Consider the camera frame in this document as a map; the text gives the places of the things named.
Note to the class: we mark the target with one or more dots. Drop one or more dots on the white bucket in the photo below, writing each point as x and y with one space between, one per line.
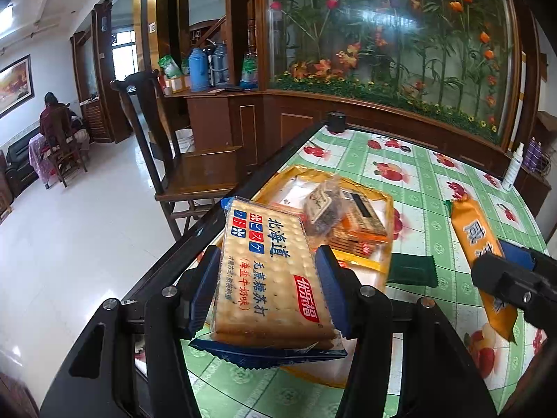
185 141

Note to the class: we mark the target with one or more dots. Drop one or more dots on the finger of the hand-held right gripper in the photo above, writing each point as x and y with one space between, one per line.
496 276
515 252

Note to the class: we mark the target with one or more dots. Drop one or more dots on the brown wooden chair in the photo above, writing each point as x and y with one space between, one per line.
65 156

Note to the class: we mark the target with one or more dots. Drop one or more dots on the wooden cabinet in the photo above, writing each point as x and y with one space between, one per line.
217 117

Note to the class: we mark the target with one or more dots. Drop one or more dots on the black cylinder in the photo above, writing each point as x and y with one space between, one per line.
336 122

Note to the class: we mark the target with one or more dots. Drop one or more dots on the black sofa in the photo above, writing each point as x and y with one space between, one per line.
19 156

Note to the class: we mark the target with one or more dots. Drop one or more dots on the green fruit-print tablecloth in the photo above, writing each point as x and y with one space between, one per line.
435 209

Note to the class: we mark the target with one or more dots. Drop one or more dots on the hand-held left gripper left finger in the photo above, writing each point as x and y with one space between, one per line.
204 287

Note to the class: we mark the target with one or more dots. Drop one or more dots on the framed wall painting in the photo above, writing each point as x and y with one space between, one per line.
15 85

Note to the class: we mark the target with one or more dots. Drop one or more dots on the orange cracker packet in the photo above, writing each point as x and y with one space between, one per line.
354 239

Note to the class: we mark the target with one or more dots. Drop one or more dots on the grey thermos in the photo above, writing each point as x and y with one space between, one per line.
219 65

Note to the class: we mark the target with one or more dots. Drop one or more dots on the clear water bottle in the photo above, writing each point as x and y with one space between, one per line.
250 74

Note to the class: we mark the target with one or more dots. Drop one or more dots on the ceiling light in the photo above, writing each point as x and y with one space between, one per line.
5 17

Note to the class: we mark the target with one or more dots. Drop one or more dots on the green bag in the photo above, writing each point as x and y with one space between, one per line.
169 67

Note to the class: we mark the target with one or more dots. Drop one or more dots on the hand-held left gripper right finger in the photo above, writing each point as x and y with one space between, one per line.
330 291

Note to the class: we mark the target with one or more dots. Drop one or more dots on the flower-painted glass partition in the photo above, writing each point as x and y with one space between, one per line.
370 30

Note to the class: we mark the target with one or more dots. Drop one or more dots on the purple bottle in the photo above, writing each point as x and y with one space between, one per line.
533 154

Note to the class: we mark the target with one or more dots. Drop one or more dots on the dark green snack packet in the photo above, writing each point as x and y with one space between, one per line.
411 270

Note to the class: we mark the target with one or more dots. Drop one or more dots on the long orange snack packet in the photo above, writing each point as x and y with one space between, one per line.
474 235

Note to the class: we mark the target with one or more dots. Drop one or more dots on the dark wooden chair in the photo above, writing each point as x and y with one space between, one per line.
200 174

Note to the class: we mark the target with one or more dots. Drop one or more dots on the yellow-edged cracker packet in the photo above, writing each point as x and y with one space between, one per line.
363 211

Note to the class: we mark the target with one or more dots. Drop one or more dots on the white spray bottle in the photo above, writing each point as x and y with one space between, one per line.
511 170

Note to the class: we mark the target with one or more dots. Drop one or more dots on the pink floral table cover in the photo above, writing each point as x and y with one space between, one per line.
37 156

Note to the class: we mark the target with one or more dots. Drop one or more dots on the blue thermos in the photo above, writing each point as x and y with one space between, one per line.
199 72

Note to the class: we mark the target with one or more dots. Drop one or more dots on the blue-edged cracker packet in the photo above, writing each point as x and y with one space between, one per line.
265 278

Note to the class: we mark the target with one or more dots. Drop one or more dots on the small tan box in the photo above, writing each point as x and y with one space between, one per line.
179 85

